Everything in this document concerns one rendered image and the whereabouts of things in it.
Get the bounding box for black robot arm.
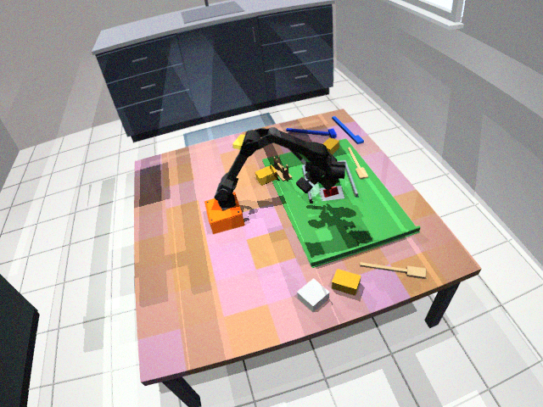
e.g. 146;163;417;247
214;127;346;211

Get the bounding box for green flat mat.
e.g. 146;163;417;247
272;139;416;265

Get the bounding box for white block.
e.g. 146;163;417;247
297;279;329;312

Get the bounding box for yellow block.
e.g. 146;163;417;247
323;137;340;155
332;269;361;295
232;134;244;150
255;165;278;185

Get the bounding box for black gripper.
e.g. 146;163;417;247
296;152;338;193

